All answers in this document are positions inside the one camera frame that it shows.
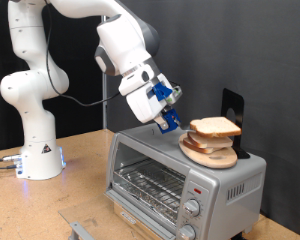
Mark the silver oven knob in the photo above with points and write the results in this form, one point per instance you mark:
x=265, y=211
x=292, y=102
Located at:
x=191, y=207
x=187, y=232

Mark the black spatula with blue block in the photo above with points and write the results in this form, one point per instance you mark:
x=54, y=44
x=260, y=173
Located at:
x=171, y=120

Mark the red oven indicator light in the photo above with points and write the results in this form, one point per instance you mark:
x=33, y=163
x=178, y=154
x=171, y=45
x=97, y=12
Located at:
x=197, y=191

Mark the black metal bookend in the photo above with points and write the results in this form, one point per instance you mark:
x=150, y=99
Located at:
x=238, y=110

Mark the vertical metal pole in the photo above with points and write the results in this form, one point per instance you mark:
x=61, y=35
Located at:
x=104, y=113

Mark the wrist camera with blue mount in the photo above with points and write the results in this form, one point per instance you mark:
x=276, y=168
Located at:
x=161, y=91

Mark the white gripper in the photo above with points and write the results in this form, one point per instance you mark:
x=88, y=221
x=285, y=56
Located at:
x=140, y=106

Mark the oval wooden cutting board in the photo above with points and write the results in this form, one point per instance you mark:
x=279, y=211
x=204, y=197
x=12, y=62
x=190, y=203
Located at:
x=216, y=161

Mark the aluminium foil crumb tray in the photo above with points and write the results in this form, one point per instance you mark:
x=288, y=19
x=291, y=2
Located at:
x=133, y=191

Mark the silver toaster oven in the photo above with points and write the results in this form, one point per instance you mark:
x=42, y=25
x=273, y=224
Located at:
x=216, y=186

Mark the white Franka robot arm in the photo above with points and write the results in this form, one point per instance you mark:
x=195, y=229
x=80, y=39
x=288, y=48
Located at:
x=30, y=90

